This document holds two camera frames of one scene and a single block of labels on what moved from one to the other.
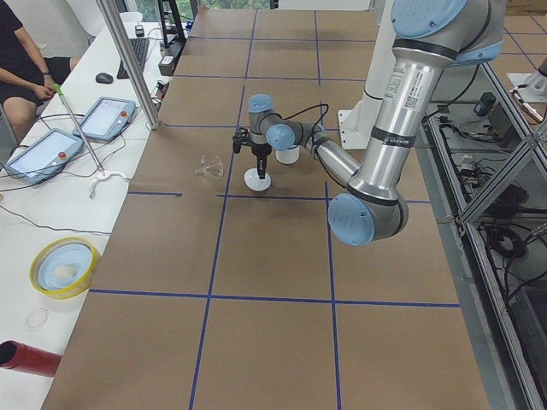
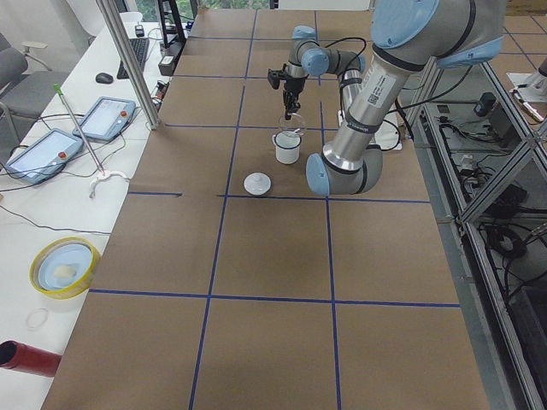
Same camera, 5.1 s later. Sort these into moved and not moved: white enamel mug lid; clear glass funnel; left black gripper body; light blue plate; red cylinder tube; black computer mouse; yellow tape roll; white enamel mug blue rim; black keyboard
Moved: clear glass funnel; white enamel mug lid; left black gripper body
Not moved: light blue plate; red cylinder tube; black computer mouse; white enamel mug blue rim; yellow tape roll; black keyboard
